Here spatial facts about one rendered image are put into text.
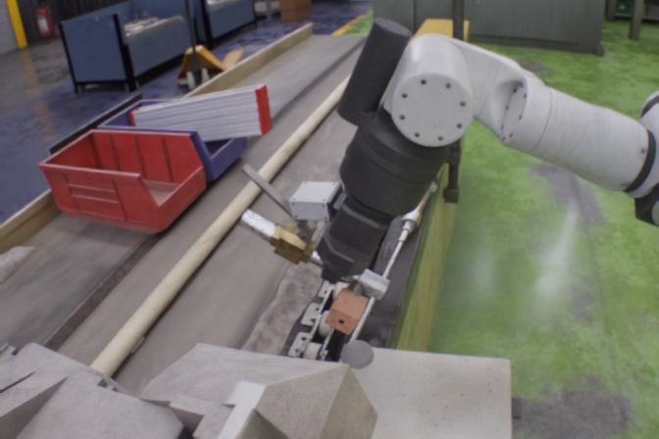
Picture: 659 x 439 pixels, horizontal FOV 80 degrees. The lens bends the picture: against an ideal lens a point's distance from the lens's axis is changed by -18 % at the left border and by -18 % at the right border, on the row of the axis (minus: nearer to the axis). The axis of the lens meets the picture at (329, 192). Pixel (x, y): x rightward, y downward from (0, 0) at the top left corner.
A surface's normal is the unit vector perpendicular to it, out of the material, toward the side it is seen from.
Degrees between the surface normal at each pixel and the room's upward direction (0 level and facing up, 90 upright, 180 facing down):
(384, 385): 0
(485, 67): 93
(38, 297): 0
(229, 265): 0
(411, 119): 93
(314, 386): 54
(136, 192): 92
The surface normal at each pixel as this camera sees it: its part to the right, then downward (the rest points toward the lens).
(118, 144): -0.32, 0.48
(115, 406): -0.23, -0.86
